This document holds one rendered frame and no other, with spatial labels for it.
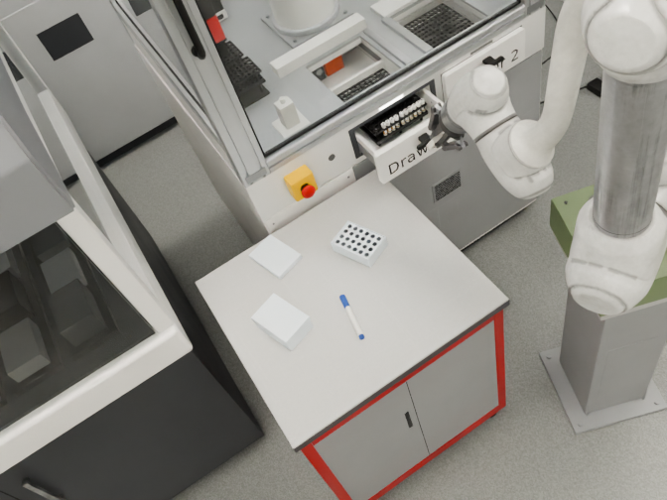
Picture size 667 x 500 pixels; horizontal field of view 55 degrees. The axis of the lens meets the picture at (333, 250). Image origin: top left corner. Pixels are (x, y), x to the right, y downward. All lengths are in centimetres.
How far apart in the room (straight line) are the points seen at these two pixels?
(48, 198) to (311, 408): 74
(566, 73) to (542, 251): 147
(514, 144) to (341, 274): 61
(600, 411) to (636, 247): 113
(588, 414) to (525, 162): 116
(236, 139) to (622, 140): 93
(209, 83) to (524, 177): 72
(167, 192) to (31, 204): 207
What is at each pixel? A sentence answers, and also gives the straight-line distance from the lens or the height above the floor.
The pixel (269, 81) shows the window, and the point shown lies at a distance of 161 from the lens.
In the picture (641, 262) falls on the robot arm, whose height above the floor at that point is 110.
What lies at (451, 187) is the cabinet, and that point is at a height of 46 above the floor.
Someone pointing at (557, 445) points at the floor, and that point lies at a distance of 227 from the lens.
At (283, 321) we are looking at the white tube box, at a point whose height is 81.
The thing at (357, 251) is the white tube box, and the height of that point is 80.
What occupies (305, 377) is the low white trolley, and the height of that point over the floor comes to 76.
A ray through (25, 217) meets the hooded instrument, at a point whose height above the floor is 141.
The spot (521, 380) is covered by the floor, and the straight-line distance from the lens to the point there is 235.
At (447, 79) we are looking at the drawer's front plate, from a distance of 191.
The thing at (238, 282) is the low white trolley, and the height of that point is 76.
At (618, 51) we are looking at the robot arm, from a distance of 86.
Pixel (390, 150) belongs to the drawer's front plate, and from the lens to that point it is 173.
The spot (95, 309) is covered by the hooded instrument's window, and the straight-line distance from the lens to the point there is 147.
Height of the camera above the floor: 214
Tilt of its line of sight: 52 degrees down
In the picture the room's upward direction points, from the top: 21 degrees counter-clockwise
